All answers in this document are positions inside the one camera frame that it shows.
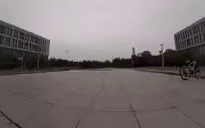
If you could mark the row of dark trees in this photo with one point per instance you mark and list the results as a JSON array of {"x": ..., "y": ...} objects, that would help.
[{"x": 96, "y": 63}]

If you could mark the grey concrete slab plaza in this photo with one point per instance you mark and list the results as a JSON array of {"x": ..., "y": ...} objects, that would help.
[{"x": 103, "y": 96}]

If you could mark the tall thin tower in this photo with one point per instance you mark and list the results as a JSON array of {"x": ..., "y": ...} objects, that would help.
[{"x": 133, "y": 52}]

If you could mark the pale lamp pole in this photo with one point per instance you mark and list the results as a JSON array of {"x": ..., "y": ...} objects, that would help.
[{"x": 162, "y": 56}]

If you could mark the raised reddish paved terrace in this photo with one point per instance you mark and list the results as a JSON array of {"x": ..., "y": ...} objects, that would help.
[{"x": 163, "y": 70}]

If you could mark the dark verge strip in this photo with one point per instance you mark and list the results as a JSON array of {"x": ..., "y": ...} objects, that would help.
[{"x": 23, "y": 71}]

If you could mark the bicycle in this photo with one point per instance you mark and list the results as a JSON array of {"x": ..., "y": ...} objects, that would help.
[{"x": 187, "y": 72}]

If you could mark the person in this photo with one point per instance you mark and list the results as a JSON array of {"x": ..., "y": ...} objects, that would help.
[{"x": 191, "y": 65}]

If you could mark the long pale multi-storey building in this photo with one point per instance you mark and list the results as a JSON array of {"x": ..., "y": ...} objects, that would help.
[{"x": 13, "y": 41}]

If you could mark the grey multi-storey building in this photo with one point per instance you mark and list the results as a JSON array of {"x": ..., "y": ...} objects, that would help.
[{"x": 198, "y": 38}]

